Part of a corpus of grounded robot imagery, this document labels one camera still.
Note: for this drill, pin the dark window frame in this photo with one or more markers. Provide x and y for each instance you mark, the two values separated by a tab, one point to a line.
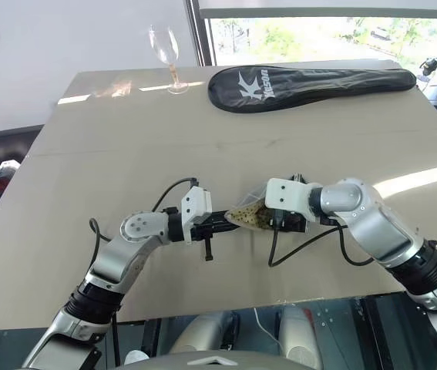
202	34

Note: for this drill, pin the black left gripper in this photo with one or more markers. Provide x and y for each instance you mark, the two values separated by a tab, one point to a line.
202	227

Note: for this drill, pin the clear wine glass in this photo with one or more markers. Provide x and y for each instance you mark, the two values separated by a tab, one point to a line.
166	50

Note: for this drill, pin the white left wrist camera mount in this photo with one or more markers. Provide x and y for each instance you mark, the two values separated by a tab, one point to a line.
195	204

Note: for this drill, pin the grey robot torso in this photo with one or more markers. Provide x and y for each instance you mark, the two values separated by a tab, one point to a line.
218	360

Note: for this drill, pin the black racket cover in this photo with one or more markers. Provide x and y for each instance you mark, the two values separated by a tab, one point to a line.
299	86

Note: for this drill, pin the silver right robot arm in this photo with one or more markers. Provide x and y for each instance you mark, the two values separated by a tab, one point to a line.
380	227

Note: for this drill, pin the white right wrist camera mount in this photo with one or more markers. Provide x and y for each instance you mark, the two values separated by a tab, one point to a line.
284	196

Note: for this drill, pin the silver rounded robot leg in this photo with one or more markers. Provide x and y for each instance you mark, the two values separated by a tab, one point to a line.
299	335
202	331

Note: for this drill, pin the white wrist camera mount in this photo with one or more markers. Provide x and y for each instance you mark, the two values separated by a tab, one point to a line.
284	196
195	204

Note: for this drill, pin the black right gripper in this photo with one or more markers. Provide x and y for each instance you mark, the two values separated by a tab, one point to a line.
293	223

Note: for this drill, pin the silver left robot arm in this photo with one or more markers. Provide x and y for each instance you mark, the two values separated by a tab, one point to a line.
125	254

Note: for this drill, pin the black camera device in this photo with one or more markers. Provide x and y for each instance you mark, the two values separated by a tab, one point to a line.
430	64

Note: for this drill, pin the clear bag of snacks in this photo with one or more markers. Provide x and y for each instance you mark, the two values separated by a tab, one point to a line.
247	216

